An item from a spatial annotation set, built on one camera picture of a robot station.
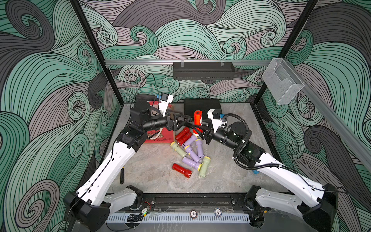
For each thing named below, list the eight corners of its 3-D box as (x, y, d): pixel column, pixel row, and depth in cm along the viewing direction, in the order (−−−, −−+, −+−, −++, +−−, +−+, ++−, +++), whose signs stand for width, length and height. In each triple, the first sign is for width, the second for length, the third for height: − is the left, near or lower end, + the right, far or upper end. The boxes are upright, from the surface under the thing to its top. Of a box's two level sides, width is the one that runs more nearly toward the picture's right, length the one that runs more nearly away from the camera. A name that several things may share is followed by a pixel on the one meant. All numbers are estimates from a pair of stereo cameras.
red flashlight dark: (171, 168, 87) (171, 166, 84) (174, 163, 89) (174, 161, 86) (189, 179, 83) (189, 177, 80) (192, 173, 85) (192, 171, 82)
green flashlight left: (170, 145, 96) (169, 143, 94) (174, 142, 98) (174, 140, 96) (183, 158, 90) (183, 156, 88) (187, 154, 92) (187, 152, 90)
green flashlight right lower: (198, 175, 84) (198, 173, 81) (203, 157, 91) (204, 155, 89) (204, 178, 83) (205, 176, 80) (210, 160, 90) (210, 157, 88)
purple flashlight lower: (181, 161, 89) (181, 159, 87) (184, 156, 91) (184, 155, 89) (199, 171, 85) (199, 169, 83) (201, 165, 87) (201, 164, 85)
